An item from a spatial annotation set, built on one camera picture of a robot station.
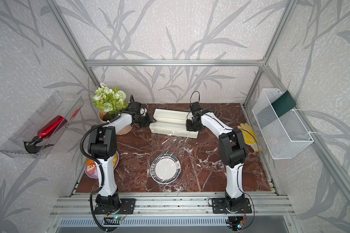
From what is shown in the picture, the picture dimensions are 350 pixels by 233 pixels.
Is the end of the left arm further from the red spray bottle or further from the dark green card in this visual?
the dark green card

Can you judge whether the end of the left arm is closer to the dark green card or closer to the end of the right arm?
the end of the right arm

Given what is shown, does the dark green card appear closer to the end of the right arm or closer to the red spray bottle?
the end of the right arm

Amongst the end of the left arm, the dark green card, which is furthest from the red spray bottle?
the dark green card

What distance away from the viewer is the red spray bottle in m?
0.60

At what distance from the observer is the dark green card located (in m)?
0.70

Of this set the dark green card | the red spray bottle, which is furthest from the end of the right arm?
the red spray bottle

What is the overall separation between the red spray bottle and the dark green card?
1.01 m
